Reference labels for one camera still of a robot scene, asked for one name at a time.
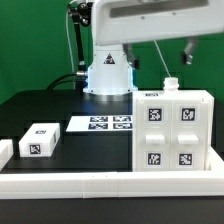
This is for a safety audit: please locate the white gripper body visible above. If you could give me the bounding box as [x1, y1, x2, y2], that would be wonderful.
[92, 0, 224, 46]

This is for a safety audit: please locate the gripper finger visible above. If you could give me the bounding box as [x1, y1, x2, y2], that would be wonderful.
[182, 37, 199, 65]
[123, 44, 140, 69]

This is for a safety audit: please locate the white door panel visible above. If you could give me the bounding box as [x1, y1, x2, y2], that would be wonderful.
[170, 100, 208, 171]
[133, 100, 171, 171]

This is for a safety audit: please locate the white cabinet body box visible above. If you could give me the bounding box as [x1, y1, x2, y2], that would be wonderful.
[132, 78, 214, 171]

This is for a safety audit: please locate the white cabinet top block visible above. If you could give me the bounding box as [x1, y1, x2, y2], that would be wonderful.
[19, 123, 60, 157]

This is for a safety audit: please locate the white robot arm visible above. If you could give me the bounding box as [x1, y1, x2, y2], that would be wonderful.
[84, 0, 224, 100]

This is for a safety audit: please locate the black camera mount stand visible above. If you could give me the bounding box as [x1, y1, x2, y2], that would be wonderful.
[67, 0, 93, 71]

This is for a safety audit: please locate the black cable bundle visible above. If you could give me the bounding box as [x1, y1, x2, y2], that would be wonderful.
[46, 70, 88, 91]

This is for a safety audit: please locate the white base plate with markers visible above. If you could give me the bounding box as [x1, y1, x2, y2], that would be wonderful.
[66, 115, 133, 132]

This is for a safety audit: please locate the white U-shaped obstacle wall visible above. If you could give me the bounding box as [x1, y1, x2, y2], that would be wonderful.
[0, 140, 224, 199]

